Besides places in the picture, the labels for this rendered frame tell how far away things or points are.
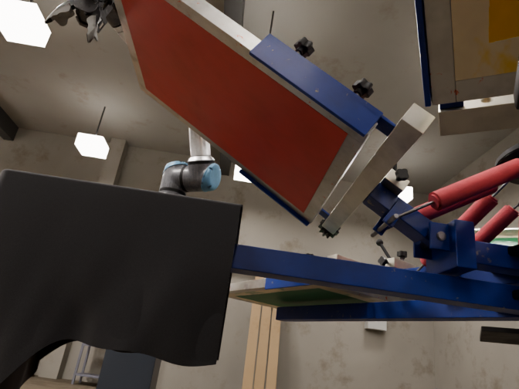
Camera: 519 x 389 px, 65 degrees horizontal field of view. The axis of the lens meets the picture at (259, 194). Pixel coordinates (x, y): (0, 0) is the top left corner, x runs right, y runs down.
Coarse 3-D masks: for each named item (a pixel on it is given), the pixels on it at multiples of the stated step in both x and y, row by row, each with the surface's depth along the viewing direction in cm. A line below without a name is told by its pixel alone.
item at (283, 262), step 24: (240, 264) 97; (264, 264) 98; (288, 264) 98; (312, 264) 98; (336, 264) 99; (360, 264) 99; (360, 288) 99; (384, 288) 98; (408, 288) 98; (432, 288) 99; (456, 288) 99; (480, 288) 100; (504, 288) 100; (504, 312) 103
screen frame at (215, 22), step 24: (120, 0) 110; (168, 0) 95; (192, 0) 92; (216, 24) 90; (240, 48) 90; (264, 72) 90; (336, 120) 86; (216, 144) 140; (360, 144) 86; (336, 168) 100; (312, 216) 131
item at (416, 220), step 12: (372, 192) 107; (384, 192) 107; (372, 204) 109; (384, 204) 106; (408, 204) 107; (384, 216) 109; (408, 216) 105; (420, 216) 106; (396, 228) 110; (408, 228) 106; (420, 228) 104
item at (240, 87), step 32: (128, 0) 107; (160, 0) 97; (160, 32) 109; (192, 32) 98; (192, 64) 110; (224, 64) 99; (224, 96) 111; (256, 96) 100; (288, 96) 91; (256, 128) 112; (288, 128) 101; (320, 128) 92; (320, 160) 102
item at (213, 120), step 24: (144, 48) 122; (144, 72) 136; (168, 72) 123; (168, 96) 138; (192, 96) 125; (192, 120) 139; (216, 120) 126; (240, 120) 115; (240, 144) 127; (264, 144) 116; (264, 168) 128; (288, 168) 117; (288, 192) 130; (312, 192) 118
